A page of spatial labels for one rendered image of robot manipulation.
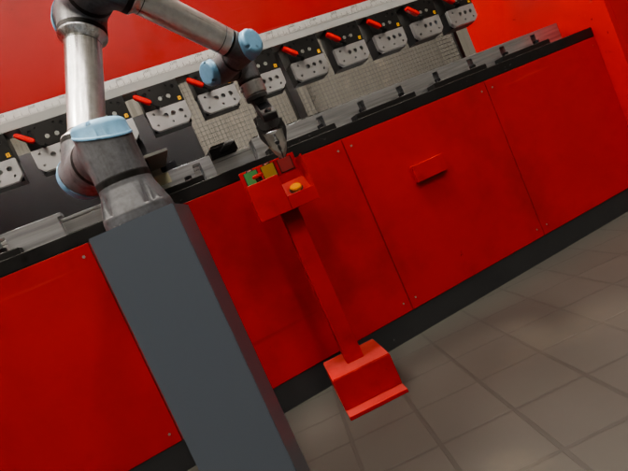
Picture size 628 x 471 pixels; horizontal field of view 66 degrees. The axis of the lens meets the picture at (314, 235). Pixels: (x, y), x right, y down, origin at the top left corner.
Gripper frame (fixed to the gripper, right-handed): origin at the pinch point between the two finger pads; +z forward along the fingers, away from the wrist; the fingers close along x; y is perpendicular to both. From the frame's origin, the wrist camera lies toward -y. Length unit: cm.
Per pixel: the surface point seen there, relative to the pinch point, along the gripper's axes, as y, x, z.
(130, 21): 35, 27, -65
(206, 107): 33.2, 14.9, -27.2
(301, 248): -3.0, 6.7, 30.0
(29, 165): 74, 95, -39
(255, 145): 35.1, 3.8, -7.4
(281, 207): -6.7, 7.6, 15.2
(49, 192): 74, 92, -25
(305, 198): -6.7, -0.3, 15.5
